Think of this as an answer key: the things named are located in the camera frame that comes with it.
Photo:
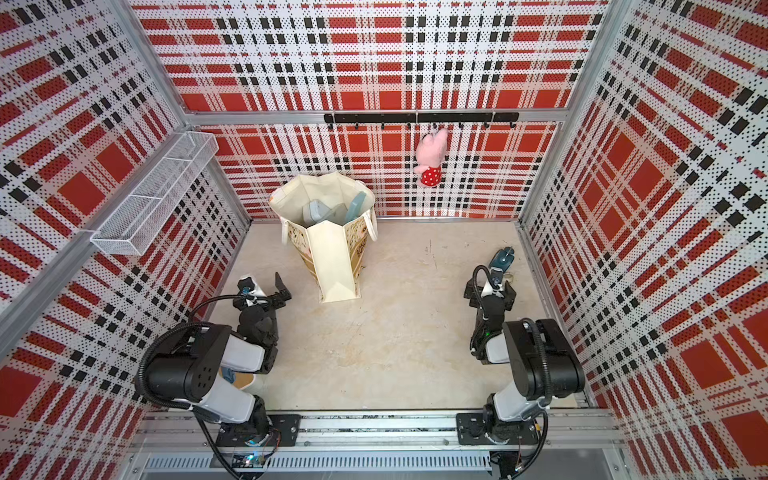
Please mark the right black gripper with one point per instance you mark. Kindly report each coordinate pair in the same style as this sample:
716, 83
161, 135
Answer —
475, 291

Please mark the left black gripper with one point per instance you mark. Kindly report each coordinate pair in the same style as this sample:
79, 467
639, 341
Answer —
284, 295

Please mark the cream floral canvas bag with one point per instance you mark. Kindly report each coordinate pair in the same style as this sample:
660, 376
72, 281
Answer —
333, 254

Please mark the teal pencil case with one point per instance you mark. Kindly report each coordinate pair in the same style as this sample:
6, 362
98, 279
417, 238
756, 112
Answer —
355, 207

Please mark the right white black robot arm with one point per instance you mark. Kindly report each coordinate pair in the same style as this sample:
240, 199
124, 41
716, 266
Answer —
543, 364

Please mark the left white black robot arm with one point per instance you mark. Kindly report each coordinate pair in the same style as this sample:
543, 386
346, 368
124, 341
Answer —
184, 367

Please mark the light blue box in bag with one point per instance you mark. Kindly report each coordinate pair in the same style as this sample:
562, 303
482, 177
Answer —
316, 212

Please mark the teal alarm clock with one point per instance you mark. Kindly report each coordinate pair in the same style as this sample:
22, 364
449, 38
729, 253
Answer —
502, 260

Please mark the white box wooden lid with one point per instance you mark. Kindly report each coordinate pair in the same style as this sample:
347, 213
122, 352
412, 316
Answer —
239, 380

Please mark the pink plush pig toy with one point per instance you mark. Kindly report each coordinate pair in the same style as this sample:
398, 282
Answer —
429, 155

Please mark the white wire mesh shelf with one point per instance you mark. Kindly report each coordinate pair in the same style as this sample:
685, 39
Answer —
133, 226

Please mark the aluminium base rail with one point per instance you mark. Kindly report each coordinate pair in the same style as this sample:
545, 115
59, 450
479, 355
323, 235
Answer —
580, 444

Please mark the black wall hook rail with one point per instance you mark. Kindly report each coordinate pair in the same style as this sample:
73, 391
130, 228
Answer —
431, 118

